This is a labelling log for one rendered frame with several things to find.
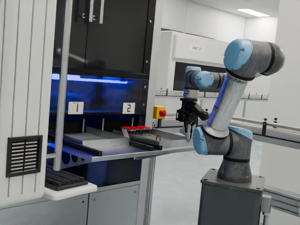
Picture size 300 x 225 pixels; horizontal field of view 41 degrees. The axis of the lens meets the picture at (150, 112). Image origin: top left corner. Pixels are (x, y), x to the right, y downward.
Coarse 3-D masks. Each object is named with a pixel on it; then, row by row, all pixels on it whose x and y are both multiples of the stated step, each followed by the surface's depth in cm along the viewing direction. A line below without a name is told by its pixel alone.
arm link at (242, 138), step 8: (232, 128) 171; (240, 128) 172; (232, 136) 169; (240, 136) 170; (248, 136) 170; (232, 144) 168; (240, 144) 170; (248, 144) 171; (232, 152) 170; (240, 152) 170; (248, 152) 172
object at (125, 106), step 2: (124, 104) 214; (126, 104) 215; (132, 104) 218; (134, 104) 219; (124, 106) 214; (126, 106) 215; (128, 106) 216; (132, 106) 218; (134, 106) 219; (124, 108) 214; (126, 108) 215; (130, 108) 217; (132, 108) 218; (134, 108) 219; (124, 110) 214; (126, 110) 215; (128, 110) 216; (130, 110) 217; (132, 110) 218; (122, 112) 214; (124, 112) 214; (126, 112) 215; (128, 112) 216; (130, 112) 217; (132, 112) 218
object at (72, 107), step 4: (72, 104) 191; (76, 104) 192; (80, 104) 194; (68, 108) 190; (72, 108) 191; (76, 108) 193; (80, 108) 194; (68, 112) 190; (72, 112) 191; (76, 112) 193; (80, 112) 195
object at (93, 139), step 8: (88, 128) 206; (64, 136) 176; (72, 136) 193; (80, 136) 195; (88, 136) 197; (96, 136) 199; (104, 136) 197; (112, 136) 192; (120, 136) 188; (88, 144) 168; (96, 144) 171; (104, 144) 174; (112, 144) 178; (120, 144) 181; (128, 144) 184
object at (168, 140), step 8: (136, 136) 193; (152, 136) 215; (168, 136) 213; (176, 136) 209; (184, 136) 205; (160, 144) 182; (168, 144) 186; (176, 144) 190; (184, 144) 194; (192, 144) 199
